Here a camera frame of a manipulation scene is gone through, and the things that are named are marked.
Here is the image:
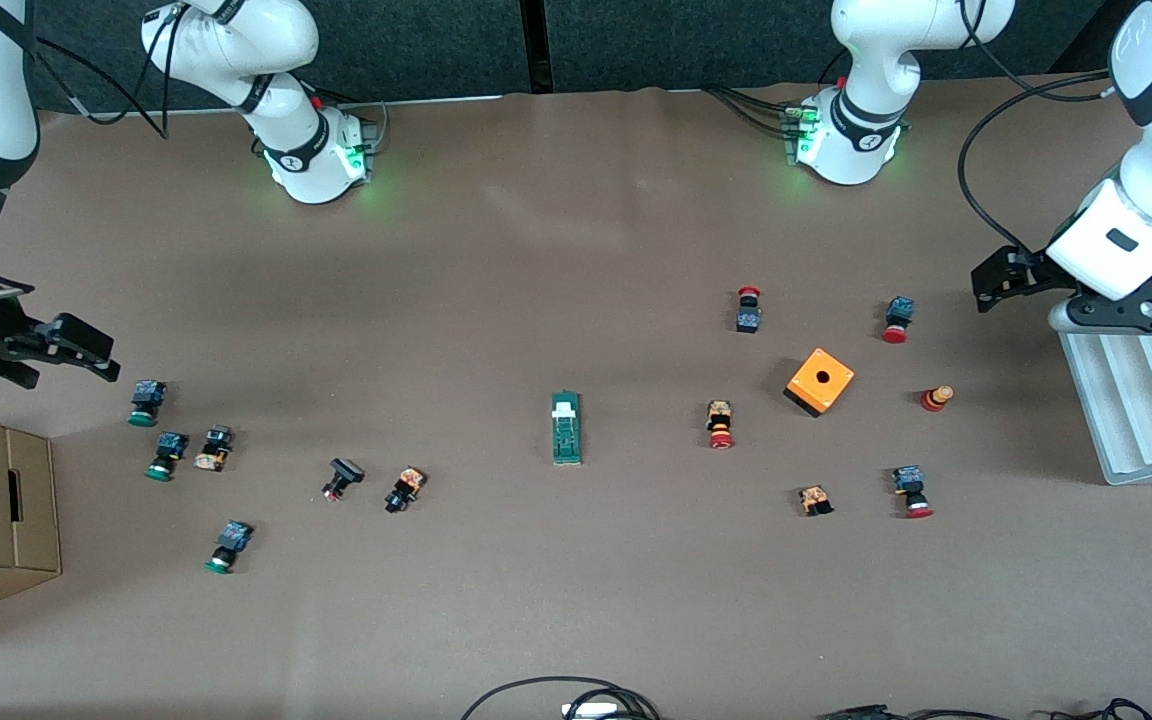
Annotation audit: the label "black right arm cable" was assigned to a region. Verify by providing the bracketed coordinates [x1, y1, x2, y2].
[21, 0, 187, 126]

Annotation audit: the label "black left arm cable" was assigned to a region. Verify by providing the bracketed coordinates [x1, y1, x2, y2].
[958, 70, 1137, 256]

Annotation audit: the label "grey ribbed tray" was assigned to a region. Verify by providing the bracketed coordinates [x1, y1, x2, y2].
[1056, 325, 1152, 487]

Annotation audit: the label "beige black switch block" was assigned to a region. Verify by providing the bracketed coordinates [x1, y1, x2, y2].
[193, 424, 235, 473]

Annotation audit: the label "orange button enclosure box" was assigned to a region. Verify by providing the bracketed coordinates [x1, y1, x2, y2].
[783, 347, 856, 419]

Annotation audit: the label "black square button red terminals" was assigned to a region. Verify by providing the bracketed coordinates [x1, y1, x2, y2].
[321, 457, 366, 502]

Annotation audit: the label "brown table cover sheet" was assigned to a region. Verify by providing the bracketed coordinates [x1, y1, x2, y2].
[0, 55, 1152, 720]

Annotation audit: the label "red mushroom button blue block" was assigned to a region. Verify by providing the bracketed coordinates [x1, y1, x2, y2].
[880, 296, 916, 345]
[891, 465, 935, 520]

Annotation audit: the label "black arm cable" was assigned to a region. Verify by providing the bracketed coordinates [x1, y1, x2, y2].
[21, 0, 187, 126]
[958, 70, 1137, 256]

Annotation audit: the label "black base cable bundle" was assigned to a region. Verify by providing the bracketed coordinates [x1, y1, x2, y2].
[704, 85, 797, 141]

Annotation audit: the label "black selector switch orange block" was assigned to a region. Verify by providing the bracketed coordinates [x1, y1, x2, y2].
[383, 466, 428, 515]

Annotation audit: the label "green mushroom push button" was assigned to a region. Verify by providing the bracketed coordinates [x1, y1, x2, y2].
[204, 520, 255, 576]
[127, 379, 168, 429]
[144, 431, 190, 483]

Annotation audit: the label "green load switch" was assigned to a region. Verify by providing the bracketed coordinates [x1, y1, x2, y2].
[550, 389, 584, 467]

